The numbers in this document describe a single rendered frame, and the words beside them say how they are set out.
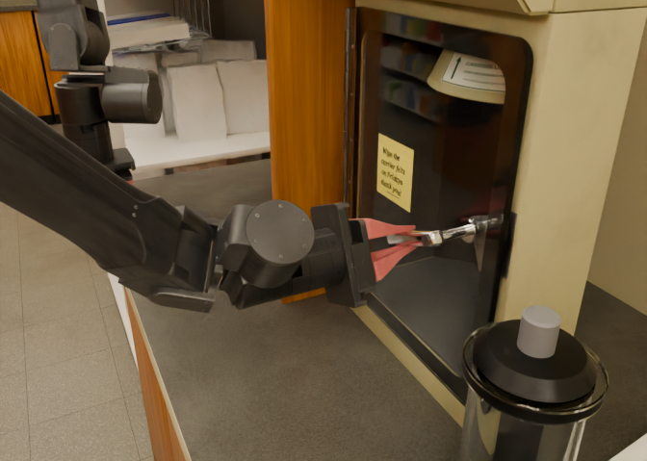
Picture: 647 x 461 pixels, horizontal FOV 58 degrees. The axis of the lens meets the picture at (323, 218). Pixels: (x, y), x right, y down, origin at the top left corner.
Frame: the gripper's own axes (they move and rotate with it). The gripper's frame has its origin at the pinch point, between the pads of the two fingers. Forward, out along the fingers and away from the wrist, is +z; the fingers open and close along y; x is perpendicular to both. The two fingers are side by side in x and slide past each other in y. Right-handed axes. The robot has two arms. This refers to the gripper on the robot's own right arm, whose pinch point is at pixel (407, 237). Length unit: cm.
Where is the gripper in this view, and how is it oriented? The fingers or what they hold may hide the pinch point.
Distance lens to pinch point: 63.0
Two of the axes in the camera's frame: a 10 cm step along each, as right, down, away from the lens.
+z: 8.9, -1.9, 4.1
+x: -4.2, 0.3, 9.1
